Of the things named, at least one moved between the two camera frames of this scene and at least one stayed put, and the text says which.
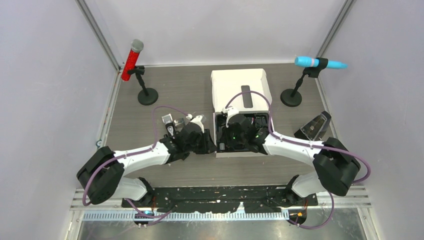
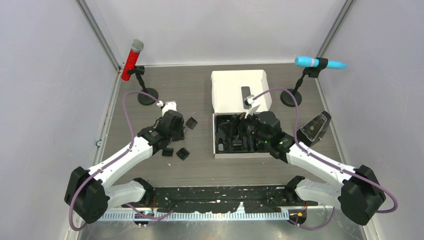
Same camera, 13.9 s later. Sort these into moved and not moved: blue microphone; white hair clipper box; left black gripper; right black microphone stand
Moved: left black gripper
Not moved: white hair clipper box; right black microphone stand; blue microphone
